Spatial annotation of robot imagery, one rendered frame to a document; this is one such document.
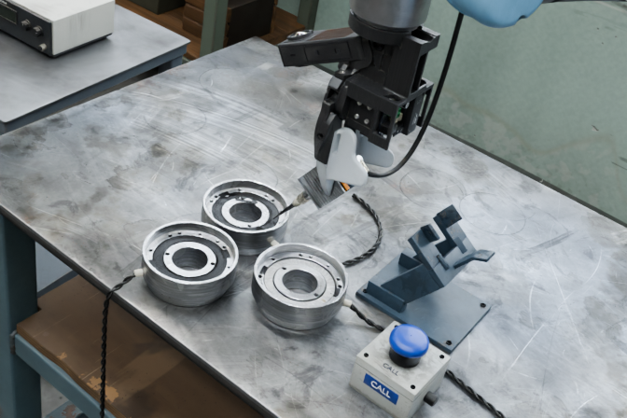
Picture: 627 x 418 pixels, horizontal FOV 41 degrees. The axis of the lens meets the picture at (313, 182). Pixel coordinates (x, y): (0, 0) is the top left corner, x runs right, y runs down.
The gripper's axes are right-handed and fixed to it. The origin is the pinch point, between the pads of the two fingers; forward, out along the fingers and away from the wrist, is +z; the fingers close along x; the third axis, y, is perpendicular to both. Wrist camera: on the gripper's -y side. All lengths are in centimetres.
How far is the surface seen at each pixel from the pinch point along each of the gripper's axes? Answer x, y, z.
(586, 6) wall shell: 154, -20, 28
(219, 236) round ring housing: -7.6, -8.7, 9.8
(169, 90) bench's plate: 15.5, -39.1, 13.1
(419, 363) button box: -8.5, 18.7, 8.7
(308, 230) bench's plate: 4.8, -4.4, 13.2
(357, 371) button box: -12.2, 14.1, 10.7
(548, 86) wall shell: 154, -22, 53
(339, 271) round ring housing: -1.9, 4.4, 10.0
